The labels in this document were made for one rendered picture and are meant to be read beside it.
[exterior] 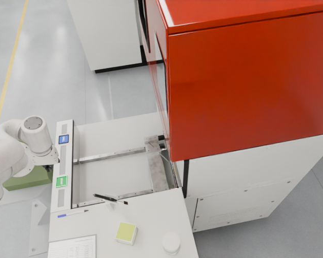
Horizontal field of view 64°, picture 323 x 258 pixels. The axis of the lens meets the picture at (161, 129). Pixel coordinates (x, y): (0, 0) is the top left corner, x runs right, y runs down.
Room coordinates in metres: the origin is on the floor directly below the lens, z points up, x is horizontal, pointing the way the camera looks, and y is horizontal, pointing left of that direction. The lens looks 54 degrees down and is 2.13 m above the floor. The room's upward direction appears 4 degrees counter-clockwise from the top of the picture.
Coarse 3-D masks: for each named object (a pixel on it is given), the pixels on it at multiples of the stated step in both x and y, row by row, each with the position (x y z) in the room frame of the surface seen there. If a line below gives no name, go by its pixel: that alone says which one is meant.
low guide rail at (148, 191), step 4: (132, 192) 0.54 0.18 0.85; (136, 192) 0.54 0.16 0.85; (140, 192) 0.54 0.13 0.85; (144, 192) 0.54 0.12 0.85; (148, 192) 0.54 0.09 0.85; (152, 192) 0.54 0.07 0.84; (120, 196) 0.53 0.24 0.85; (124, 196) 0.53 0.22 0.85; (128, 196) 0.53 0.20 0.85; (132, 196) 0.53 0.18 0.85; (136, 196) 0.53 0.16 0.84; (92, 200) 0.52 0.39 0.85; (96, 200) 0.52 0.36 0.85; (100, 200) 0.52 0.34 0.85; (80, 204) 0.50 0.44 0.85; (84, 204) 0.50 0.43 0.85; (88, 204) 0.50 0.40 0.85; (92, 204) 0.50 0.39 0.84
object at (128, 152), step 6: (162, 144) 0.83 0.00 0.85; (126, 150) 0.81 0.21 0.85; (132, 150) 0.80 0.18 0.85; (138, 150) 0.80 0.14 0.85; (144, 150) 0.81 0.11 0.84; (96, 156) 0.78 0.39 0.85; (102, 156) 0.78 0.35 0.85; (108, 156) 0.78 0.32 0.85; (114, 156) 0.78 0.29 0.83; (120, 156) 0.79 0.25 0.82; (84, 162) 0.76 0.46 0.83
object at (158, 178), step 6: (156, 144) 0.81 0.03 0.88; (150, 156) 0.74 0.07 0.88; (156, 156) 0.74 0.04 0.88; (150, 162) 0.70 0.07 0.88; (156, 162) 0.70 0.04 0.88; (162, 162) 0.69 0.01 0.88; (150, 168) 0.66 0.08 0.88; (156, 168) 0.66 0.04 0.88; (162, 168) 0.66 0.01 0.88; (150, 174) 0.63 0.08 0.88; (156, 174) 0.62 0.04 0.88; (162, 174) 0.62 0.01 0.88; (156, 180) 0.59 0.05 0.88; (162, 180) 0.59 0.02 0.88; (156, 186) 0.55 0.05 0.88; (162, 186) 0.55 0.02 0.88
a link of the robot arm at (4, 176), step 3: (9, 168) 0.59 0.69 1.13; (6, 171) 0.56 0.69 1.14; (9, 171) 0.57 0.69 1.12; (12, 171) 0.59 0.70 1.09; (3, 174) 0.55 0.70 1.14; (6, 174) 0.56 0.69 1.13; (9, 174) 0.57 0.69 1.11; (0, 177) 0.54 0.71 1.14; (3, 177) 0.54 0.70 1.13; (6, 177) 0.55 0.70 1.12; (9, 177) 0.56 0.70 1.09; (0, 180) 0.53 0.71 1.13; (3, 180) 0.53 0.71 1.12; (6, 180) 0.54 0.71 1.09; (0, 183) 0.52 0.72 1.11
